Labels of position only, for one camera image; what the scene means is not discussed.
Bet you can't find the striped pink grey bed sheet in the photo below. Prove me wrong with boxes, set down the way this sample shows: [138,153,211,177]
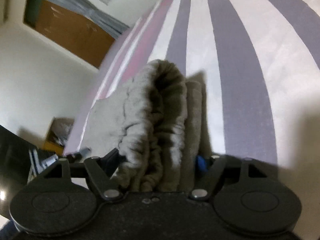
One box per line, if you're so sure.
[65,0,319,239]

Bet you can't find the cardboard box on floor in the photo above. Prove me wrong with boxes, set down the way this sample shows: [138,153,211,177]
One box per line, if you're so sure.
[42,117,74,156]

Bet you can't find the brown wooden door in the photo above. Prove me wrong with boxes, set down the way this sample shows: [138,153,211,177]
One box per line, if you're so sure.
[24,0,115,68]

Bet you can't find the grey fleece pants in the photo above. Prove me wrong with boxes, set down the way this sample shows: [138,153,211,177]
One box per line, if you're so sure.
[80,60,203,192]

